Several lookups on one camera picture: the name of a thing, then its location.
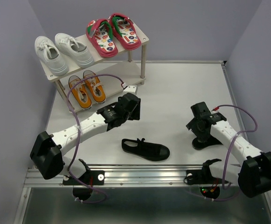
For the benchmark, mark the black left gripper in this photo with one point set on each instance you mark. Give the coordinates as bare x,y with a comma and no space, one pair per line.
136,114

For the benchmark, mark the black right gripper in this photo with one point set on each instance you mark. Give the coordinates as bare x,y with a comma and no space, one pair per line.
192,125

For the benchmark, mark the black sneaker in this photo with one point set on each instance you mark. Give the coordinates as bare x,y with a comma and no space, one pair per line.
147,150
198,145

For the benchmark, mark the orange sneaker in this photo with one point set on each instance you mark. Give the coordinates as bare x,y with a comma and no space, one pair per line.
95,86
80,92

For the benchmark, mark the colourful pink slipper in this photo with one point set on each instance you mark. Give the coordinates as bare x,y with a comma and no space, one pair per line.
124,31
99,33

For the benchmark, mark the white sneaker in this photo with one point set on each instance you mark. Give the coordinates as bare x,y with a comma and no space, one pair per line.
75,49
49,54

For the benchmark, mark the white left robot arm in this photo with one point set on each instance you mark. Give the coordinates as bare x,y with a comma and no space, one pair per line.
49,150

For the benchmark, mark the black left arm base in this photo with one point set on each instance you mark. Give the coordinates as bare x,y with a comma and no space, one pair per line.
83,187

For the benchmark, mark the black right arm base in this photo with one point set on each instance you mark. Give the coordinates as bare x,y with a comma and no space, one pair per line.
209,184

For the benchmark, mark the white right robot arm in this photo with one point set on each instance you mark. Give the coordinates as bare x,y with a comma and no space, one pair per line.
245,165

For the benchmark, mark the white wooden shoe shelf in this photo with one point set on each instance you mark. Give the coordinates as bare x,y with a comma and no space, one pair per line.
128,71

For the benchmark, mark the aluminium mounting rail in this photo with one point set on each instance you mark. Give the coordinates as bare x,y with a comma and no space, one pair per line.
121,176

